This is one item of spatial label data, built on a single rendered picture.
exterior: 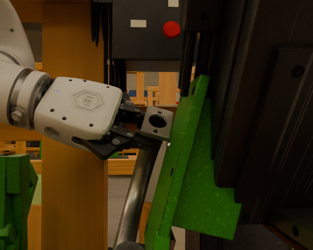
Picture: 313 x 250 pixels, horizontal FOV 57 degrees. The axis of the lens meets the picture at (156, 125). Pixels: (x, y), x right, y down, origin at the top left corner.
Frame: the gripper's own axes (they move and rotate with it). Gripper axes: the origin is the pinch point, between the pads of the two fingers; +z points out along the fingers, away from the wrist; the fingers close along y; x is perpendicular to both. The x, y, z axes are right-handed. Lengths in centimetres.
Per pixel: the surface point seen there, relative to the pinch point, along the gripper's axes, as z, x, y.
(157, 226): 2.8, -2.2, -15.0
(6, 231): -18.0, 21.2, -10.4
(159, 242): 3.1, -2.8, -16.9
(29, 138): -27.0, 30.6, 16.3
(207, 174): 6.5, -6.7, -10.3
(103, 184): -5.6, 27.4, 6.8
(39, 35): -401, 551, 843
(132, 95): -28, 441, 534
